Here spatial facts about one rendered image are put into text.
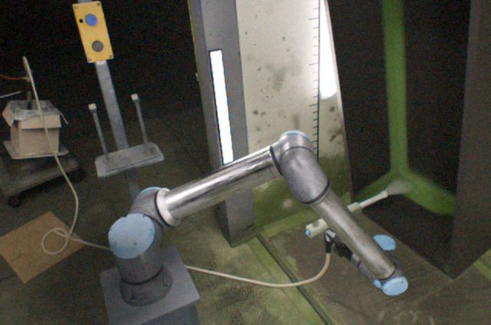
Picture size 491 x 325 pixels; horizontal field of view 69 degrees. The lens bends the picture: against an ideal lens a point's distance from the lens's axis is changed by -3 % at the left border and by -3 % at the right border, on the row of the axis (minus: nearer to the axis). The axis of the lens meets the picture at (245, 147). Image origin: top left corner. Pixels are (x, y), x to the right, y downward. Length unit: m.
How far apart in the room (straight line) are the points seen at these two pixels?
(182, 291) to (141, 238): 0.28
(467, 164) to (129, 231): 1.10
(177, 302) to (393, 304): 1.19
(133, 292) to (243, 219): 1.13
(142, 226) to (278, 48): 1.18
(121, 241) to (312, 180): 0.63
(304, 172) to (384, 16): 0.86
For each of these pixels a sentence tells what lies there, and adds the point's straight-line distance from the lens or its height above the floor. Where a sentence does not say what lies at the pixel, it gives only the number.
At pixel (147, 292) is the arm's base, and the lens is 1.37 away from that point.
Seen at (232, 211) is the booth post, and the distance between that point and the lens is 2.27.
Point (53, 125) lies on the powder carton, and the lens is 3.28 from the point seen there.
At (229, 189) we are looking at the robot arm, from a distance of 1.26.
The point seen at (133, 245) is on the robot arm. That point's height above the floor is 0.89.
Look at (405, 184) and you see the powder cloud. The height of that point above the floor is 0.59.
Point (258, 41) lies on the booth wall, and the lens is 1.93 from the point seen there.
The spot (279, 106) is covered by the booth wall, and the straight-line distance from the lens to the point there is 2.10.
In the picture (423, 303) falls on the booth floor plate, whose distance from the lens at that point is 2.19.
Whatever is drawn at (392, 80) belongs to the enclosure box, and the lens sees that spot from 1.85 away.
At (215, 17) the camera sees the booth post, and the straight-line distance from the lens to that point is 1.82.
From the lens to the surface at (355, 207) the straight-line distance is 1.83.
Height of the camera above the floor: 1.68
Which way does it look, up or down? 28 degrees down
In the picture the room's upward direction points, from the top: 5 degrees counter-clockwise
